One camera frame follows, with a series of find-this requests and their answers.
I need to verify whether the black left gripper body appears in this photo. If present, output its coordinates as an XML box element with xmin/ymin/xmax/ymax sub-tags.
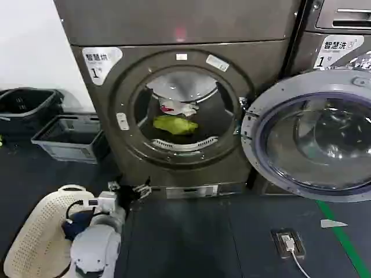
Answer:
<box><xmin>116</xmin><ymin>185</ymin><xmax>137</xmax><ymax>208</ymax></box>

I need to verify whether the dark blue garment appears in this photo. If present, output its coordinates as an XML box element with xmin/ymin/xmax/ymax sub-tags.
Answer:
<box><xmin>61</xmin><ymin>211</ymin><xmax>97</xmax><ymax>242</ymax></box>

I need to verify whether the green garment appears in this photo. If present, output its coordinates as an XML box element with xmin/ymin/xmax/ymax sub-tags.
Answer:
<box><xmin>152</xmin><ymin>115</ymin><xmax>199</xmax><ymax>137</ymax></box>

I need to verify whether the white perforated laundry basket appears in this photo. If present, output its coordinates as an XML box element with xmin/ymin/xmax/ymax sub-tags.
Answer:
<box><xmin>5</xmin><ymin>185</ymin><xmax>97</xmax><ymax>278</ymax></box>

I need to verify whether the white garment with red print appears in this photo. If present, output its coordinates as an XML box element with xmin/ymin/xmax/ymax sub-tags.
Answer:
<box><xmin>158</xmin><ymin>97</ymin><xmax>201</xmax><ymax>118</ymax></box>

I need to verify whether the black plastic basket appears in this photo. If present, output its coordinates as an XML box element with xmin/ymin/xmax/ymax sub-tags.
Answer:
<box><xmin>0</xmin><ymin>87</ymin><xmax>65</xmax><ymax>116</ymax></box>

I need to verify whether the floor power socket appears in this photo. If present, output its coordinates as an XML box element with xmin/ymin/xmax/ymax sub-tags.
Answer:
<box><xmin>270</xmin><ymin>228</ymin><xmax>307</xmax><ymax>257</ymax></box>

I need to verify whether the grey front-loading dryer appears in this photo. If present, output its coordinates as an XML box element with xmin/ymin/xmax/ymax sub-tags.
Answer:
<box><xmin>53</xmin><ymin>0</ymin><xmax>308</xmax><ymax>201</ymax></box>

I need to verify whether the round glass dryer door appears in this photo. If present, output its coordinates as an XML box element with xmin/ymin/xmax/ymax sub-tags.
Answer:
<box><xmin>240</xmin><ymin>69</ymin><xmax>371</xmax><ymax>202</ymax></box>

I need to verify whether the white paper scrap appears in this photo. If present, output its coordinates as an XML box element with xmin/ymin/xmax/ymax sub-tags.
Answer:
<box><xmin>319</xmin><ymin>219</ymin><xmax>348</xmax><ymax>229</ymax></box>

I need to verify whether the green floor tape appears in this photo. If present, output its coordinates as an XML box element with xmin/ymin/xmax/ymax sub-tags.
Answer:
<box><xmin>315</xmin><ymin>199</ymin><xmax>371</xmax><ymax>278</ymax></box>

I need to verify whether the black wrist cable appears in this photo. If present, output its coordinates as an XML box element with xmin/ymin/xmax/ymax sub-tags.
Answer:
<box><xmin>64</xmin><ymin>200</ymin><xmax>88</xmax><ymax>224</ymax></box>

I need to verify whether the white plug with cable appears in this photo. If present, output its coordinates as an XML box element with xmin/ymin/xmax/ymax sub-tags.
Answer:
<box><xmin>279</xmin><ymin>235</ymin><xmax>312</xmax><ymax>278</ymax></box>

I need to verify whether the grey dryer with drawer handle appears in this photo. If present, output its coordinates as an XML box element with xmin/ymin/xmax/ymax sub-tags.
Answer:
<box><xmin>277</xmin><ymin>0</ymin><xmax>371</xmax><ymax>195</ymax></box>

